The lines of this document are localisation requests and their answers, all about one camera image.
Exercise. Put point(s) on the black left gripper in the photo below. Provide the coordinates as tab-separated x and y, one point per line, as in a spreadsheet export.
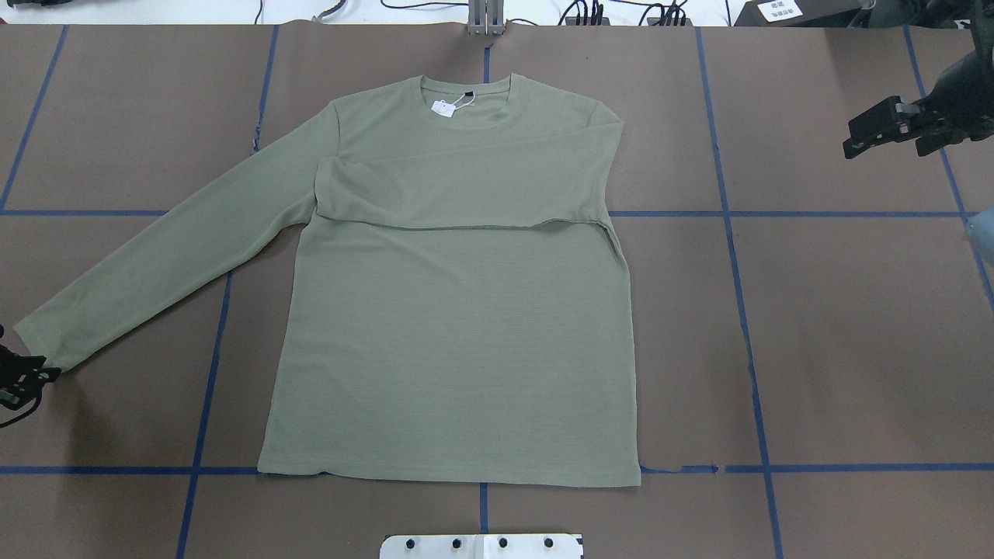
19	380

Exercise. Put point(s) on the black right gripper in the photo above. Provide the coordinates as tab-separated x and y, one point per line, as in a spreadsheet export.
965	99

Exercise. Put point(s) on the olive green long-sleeve shirt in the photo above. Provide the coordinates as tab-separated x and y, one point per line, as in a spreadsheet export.
461	306

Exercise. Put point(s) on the black box with label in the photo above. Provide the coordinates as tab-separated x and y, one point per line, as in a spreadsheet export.
798	14

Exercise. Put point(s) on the white paper price tag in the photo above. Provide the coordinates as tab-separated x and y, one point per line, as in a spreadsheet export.
443	108

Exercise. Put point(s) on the grey aluminium frame post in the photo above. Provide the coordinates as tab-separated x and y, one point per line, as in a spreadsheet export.
485	17

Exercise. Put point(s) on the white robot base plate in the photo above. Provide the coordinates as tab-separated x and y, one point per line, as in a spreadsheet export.
482	545

